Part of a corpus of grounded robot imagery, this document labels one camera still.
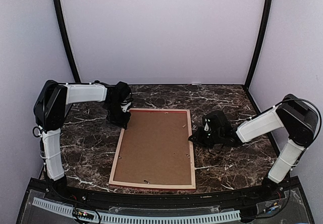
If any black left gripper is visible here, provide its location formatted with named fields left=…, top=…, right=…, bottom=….
left=105, top=101, right=132, bottom=129

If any brown cardboard backing board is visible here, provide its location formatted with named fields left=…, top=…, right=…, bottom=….
left=113, top=111, right=193, bottom=186

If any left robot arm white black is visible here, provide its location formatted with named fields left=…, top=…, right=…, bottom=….
left=33, top=80, right=133, bottom=181

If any black corner post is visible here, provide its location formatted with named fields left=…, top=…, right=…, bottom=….
left=53, top=0, right=81, bottom=83
left=244, top=0, right=272, bottom=91

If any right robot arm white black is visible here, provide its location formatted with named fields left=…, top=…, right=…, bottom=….
left=189, top=94, right=322, bottom=201

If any right black corner post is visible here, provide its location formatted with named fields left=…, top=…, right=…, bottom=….
left=244, top=0, right=272, bottom=91

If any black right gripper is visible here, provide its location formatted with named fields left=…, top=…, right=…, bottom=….
left=189, top=127, right=223, bottom=149

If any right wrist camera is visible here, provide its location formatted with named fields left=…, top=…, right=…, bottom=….
left=204, top=122, right=210, bottom=132

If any left black corner post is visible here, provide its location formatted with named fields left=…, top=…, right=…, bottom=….
left=53, top=0, right=81, bottom=83

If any black front rail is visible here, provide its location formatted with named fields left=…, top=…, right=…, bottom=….
left=27, top=178, right=298, bottom=211

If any red wooden picture frame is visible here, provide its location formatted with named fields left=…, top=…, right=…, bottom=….
left=108, top=108, right=197, bottom=190

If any white slotted cable duct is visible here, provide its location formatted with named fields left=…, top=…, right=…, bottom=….
left=32, top=197, right=241, bottom=223

